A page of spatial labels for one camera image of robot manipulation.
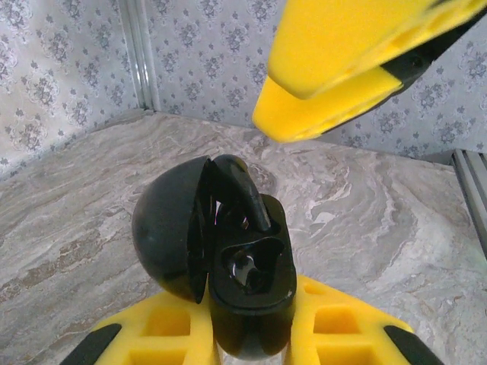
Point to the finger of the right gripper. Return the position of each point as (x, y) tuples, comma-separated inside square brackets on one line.
[(342, 38), (296, 118)]

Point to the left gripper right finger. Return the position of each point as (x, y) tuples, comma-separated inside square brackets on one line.
[(342, 334)]

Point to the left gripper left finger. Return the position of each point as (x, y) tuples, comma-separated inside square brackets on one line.
[(152, 334)]

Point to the black round charging case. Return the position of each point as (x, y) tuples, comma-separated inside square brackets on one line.
[(163, 228)]

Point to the aluminium corner post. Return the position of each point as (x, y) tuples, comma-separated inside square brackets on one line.
[(141, 57)]

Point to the aluminium table side rail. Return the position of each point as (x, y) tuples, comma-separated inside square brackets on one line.
[(475, 182)]

